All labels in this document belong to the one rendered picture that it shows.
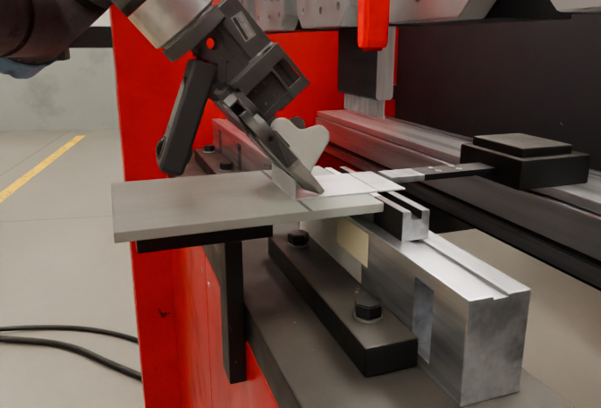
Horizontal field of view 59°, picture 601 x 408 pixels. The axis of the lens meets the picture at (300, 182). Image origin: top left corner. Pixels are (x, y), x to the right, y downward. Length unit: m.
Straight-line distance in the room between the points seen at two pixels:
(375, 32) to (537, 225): 0.40
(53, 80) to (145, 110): 6.49
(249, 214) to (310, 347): 0.14
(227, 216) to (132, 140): 0.94
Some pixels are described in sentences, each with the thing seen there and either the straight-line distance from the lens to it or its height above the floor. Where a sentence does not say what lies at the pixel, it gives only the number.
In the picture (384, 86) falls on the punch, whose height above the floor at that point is 1.11.
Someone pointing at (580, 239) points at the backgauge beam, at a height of 0.94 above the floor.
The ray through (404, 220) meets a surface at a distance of 0.53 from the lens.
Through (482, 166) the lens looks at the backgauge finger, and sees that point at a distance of 0.72.
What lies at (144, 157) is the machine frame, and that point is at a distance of 1.43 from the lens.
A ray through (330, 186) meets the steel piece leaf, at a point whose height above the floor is 1.00.
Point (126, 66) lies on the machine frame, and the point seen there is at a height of 1.10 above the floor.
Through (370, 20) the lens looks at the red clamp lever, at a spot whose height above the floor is 1.18.
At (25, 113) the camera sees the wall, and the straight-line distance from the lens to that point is 8.03.
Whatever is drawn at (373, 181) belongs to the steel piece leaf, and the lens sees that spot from 0.63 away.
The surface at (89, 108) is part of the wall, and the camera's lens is 7.82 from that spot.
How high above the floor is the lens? 1.16
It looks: 15 degrees down
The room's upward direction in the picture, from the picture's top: straight up
